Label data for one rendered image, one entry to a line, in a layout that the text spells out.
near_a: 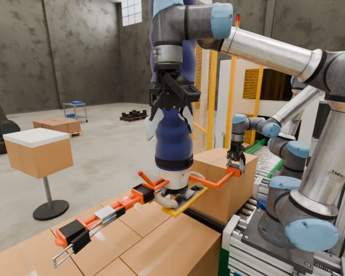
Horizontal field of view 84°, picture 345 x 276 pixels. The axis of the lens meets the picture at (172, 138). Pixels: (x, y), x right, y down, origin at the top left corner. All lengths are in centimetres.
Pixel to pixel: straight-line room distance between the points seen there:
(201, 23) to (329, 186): 51
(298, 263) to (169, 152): 66
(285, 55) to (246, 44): 11
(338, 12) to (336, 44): 110
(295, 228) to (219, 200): 93
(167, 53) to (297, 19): 1013
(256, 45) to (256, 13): 1035
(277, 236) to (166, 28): 76
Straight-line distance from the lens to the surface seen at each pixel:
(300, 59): 68
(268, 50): 66
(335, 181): 64
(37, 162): 243
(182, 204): 112
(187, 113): 57
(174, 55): 52
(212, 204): 157
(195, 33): 53
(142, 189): 103
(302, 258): 87
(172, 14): 54
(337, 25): 1043
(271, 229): 85
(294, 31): 1049
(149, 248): 147
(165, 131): 99
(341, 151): 61
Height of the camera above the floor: 160
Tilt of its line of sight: 16 degrees down
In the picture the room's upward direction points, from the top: straight up
